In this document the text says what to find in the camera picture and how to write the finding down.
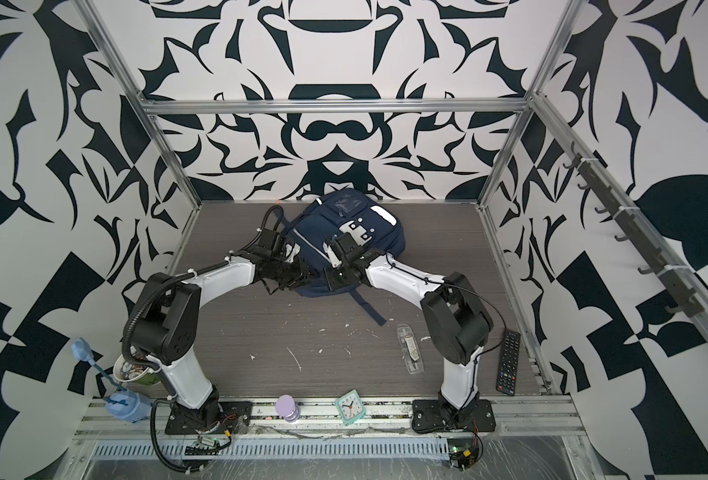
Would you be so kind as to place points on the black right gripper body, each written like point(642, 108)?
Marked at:
point(337, 274)

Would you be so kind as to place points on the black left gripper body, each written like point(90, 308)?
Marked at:
point(289, 275)

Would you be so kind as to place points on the navy blue school backpack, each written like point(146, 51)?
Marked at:
point(356, 220)

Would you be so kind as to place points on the clear plastic bag with eraser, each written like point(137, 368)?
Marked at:
point(410, 349)

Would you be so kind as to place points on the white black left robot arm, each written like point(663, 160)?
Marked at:
point(161, 331)

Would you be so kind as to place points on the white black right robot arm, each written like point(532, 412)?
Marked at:
point(457, 320)

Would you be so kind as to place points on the purple small bottle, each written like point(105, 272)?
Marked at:
point(287, 408)

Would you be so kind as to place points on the teal small alarm clock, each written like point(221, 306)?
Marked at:
point(350, 407)

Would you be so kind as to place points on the green paper cup with items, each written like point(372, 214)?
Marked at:
point(124, 372)

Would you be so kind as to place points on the black tv remote control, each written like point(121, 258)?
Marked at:
point(507, 373)

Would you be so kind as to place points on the small circuit board left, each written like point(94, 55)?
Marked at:
point(207, 447)

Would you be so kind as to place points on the small circuit board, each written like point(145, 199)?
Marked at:
point(207, 447)
point(464, 455)

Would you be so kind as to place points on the light blue water bottle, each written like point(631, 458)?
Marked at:
point(124, 404)

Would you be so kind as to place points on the small circuit board right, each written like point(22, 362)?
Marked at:
point(464, 455)

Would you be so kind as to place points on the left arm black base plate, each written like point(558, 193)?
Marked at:
point(234, 415)

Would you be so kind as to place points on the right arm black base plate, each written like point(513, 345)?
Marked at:
point(432, 416)

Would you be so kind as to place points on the white slotted cable duct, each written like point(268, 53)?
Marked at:
point(284, 449)

